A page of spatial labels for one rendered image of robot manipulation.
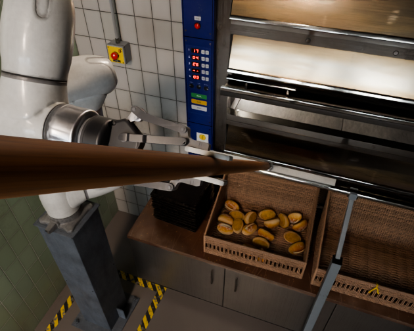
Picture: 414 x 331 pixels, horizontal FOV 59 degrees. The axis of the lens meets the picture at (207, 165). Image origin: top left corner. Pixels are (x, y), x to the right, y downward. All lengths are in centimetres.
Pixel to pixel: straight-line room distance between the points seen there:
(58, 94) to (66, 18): 12
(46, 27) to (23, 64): 7
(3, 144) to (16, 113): 47
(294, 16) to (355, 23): 25
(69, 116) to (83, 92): 60
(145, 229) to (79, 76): 125
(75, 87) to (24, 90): 56
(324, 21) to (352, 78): 29
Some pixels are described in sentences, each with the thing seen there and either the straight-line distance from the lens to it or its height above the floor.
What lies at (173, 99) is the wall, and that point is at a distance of 211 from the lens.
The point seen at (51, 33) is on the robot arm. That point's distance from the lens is 64.
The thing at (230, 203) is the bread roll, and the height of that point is 65.
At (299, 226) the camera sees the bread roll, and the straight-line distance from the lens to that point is 220.
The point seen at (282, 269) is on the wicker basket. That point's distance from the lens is 204.
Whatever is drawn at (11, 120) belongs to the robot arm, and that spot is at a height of 199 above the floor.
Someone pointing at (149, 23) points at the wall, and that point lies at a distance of 197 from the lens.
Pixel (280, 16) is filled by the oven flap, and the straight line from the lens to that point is 171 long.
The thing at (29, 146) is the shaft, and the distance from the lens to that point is 19.
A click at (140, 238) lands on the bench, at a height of 58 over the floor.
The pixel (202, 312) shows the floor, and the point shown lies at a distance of 258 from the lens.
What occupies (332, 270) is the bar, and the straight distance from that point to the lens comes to 177.
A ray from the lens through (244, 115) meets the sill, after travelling 203.
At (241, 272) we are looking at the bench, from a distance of 207.
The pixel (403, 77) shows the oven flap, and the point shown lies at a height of 155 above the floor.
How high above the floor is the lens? 233
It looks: 43 degrees down
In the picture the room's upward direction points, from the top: straight up
